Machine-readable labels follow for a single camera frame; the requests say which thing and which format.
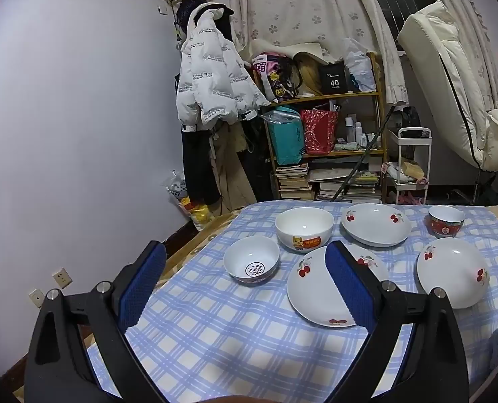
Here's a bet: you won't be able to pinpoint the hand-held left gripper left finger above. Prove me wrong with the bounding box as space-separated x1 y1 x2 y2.
23 240 168 403

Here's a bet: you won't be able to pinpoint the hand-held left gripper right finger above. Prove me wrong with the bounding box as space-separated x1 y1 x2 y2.
325 240 470 403

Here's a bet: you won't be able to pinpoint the white cherry print plate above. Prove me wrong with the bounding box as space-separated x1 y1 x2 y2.
287 244 391 328
417 237 490 309
341 203 412 248

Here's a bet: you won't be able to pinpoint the large white bowl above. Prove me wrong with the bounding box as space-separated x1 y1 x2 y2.
275 208 335 253

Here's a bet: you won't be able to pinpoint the white bowl with red stamp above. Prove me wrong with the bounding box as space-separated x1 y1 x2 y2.
223 235 281 285

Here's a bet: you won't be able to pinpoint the blue checked cloth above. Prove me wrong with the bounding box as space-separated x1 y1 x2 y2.
81 200 498 403

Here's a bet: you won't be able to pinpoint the plastic bag of snacks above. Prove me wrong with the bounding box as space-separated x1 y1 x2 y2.
162 171 216 231

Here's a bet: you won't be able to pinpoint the pile of flat magazines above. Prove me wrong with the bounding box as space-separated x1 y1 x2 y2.
308 169 384 204

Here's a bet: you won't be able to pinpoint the small red patterned bowl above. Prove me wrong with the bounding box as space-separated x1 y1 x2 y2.
428 205 466 237

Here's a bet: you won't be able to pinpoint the stack of old books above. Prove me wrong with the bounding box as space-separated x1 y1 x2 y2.
274 163 313 201

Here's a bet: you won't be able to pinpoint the thin dark green pole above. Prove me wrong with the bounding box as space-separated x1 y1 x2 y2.
331 107 396 201

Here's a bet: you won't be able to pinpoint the black trousers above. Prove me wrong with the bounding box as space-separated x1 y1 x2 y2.
181 122 221 205

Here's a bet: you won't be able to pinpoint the beige trousers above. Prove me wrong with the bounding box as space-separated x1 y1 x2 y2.
209 125 258 213

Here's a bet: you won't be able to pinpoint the black garment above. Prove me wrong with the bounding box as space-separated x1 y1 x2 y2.
241 118 276 203

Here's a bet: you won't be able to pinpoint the white trolley cart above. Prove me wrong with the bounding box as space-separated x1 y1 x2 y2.
383 127 433 206

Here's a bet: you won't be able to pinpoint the cluster of white bottles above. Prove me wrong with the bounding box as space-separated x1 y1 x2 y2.
344 115 378 147

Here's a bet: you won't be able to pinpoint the red patterned bag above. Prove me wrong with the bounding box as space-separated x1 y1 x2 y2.
300 109 340 155

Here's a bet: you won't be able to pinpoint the teal bag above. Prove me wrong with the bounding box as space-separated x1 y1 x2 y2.
265 107 305 166

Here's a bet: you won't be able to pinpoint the black backpack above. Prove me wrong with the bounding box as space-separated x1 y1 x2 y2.
389 106 420 129

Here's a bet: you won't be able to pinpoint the yellow wooden shelf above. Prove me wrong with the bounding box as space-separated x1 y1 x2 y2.
249 52 390 204

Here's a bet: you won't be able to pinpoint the black cardboard box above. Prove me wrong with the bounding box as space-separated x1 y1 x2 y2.
318 62 350 95

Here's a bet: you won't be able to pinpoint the white puffer jacket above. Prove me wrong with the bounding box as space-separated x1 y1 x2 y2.
176 2 271 131

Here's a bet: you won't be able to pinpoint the clear plastic bag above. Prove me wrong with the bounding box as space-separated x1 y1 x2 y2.
343 38 378 93

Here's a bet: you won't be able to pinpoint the pink printed bag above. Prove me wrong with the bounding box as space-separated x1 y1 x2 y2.
251 51 301 101

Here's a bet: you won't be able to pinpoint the white padded recliner chair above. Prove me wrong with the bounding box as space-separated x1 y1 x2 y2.
397 1 498 173

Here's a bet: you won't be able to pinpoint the dark navy coat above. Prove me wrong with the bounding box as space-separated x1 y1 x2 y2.
174 0 217 36

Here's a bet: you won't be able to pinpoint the floral white curtain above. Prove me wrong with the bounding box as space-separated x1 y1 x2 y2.
224 0 409 105

